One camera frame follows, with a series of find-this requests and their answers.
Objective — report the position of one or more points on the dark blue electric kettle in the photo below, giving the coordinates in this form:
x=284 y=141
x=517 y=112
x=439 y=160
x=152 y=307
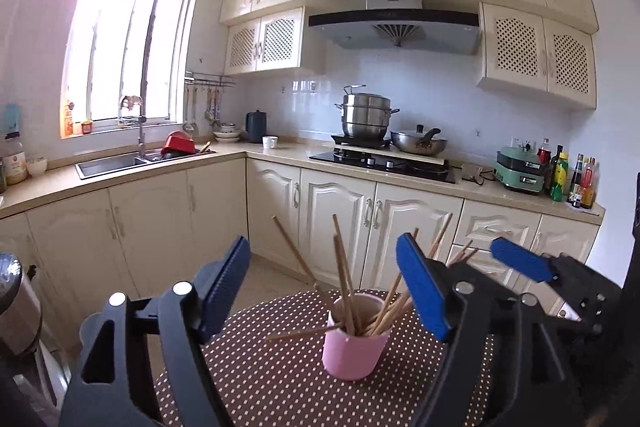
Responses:
x=255 y=126

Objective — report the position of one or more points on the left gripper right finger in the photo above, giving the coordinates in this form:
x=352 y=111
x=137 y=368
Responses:
x=545 y=371

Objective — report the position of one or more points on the stainless steel sink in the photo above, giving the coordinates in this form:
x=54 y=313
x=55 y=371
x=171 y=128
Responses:
x=106 y=165

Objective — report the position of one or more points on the red capped sauce bottle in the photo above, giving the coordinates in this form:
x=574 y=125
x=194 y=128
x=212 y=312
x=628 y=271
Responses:
x=588 y=184

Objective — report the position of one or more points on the dark sauce bottle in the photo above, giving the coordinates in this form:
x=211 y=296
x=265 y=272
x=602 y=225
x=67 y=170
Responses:
x=576 y=184

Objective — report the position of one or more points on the orange bottle on windowsill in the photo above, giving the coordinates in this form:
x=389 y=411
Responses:
x=67 y=119

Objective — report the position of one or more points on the pink cylindrical utensil cup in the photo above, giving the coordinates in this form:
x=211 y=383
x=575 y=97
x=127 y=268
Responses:
x=351 y=358

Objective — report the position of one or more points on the red bowl by sink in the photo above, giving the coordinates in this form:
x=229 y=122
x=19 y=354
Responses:
x=178 y=143

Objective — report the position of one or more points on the black gas stove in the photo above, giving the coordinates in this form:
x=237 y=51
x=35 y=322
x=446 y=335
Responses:
x=380 y=155

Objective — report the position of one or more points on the brown polka dot tablecloth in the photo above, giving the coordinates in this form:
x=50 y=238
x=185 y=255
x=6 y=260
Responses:
x=285 y=384

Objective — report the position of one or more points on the cream lower kitchen cabinets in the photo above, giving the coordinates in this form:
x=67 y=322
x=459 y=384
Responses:
x=142 y=229

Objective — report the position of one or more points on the small white bowl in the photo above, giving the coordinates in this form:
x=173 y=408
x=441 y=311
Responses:
x=37 y=166

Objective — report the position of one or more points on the kitchen window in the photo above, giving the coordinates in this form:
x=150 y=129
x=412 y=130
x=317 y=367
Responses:
x=125 y=47

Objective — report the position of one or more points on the steel wok with lid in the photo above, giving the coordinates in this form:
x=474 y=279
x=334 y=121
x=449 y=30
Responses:
x=419 y=142

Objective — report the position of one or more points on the glass jar with label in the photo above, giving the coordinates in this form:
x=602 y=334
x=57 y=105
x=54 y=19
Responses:
x=14 y=159

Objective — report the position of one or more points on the black range hood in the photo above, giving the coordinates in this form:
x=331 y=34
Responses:
x=400 y=24

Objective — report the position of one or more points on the steel sink faucet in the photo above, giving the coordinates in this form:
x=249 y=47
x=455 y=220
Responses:
x=129 y=102

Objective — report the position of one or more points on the green electric cooker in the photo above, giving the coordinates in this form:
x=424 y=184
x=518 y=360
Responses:
x=519 y=170

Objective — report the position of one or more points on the green bottle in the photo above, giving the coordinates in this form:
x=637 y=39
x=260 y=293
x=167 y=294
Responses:
x=559 y=177

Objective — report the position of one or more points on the hanging utensil rack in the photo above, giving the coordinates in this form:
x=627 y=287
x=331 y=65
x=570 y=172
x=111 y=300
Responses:
x=202 y=98

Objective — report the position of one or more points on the white mug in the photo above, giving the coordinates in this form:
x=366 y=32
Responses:
x=269 y=142

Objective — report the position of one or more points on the stacked white plates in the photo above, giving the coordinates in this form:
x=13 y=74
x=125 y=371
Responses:
x=227 y=133

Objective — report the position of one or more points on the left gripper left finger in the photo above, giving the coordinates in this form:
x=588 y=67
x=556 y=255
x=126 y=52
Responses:
x=113 y=383

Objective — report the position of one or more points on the stainless steel steamer pot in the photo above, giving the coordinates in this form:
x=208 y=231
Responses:
x=365 y=116

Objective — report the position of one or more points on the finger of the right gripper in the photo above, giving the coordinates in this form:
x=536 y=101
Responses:
x=480 y=269
x=591 y=295

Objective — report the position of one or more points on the wooden chopstick in cup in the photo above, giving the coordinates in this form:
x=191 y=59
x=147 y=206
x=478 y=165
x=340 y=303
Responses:
x=347 y=309
x=322 y=294
x=394 y=307
x=303 y=333
x=434 y=247
x=351 y=291

